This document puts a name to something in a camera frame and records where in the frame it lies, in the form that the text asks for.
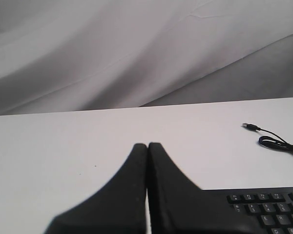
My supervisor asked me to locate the black usb cable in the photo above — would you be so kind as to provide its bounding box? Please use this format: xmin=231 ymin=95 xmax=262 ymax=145
xmin=242 ymin=122 xmax=293 ymax=159

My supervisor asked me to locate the grey backdrop cloth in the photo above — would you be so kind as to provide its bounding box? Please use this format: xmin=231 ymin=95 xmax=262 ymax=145
xmin=0 ymin=0 xmax=293 ymax=115

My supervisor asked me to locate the black acer keyboard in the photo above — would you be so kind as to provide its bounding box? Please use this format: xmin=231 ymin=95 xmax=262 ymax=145
xmin=204 ymin=187 xmax=293 ymax=234

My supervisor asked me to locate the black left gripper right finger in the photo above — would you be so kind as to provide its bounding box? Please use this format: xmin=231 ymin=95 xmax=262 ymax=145
xmin=148 ymin=143 xmax=265 ymax=234

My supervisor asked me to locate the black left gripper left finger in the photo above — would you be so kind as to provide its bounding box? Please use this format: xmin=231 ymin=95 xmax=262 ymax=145
xmin=45 ymin=143 xmax=147 ymax=234

